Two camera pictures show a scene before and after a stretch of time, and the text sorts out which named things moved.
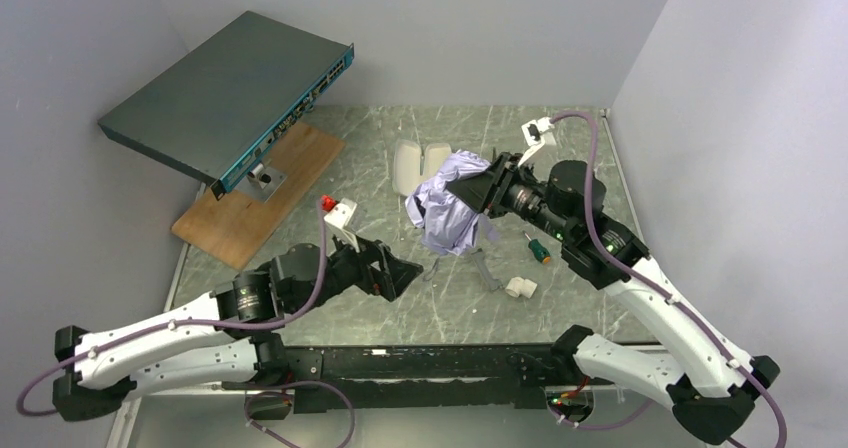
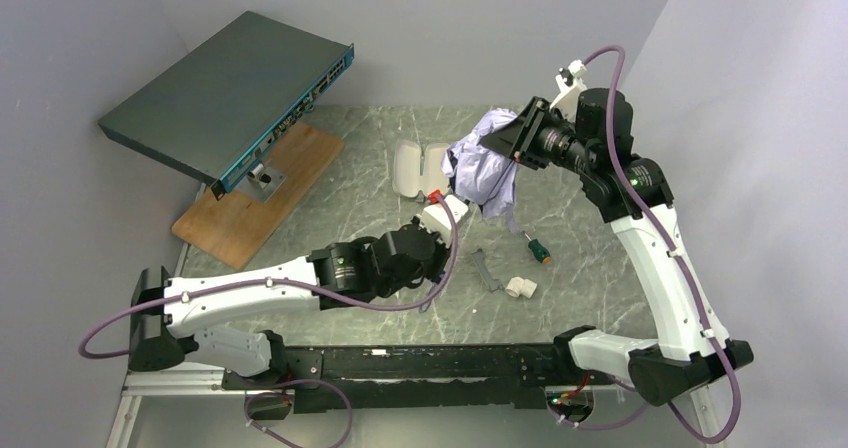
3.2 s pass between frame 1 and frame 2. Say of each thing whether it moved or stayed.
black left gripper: moved
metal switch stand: stayed
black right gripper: moved
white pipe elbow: stayed
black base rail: stayed
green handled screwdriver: stayed
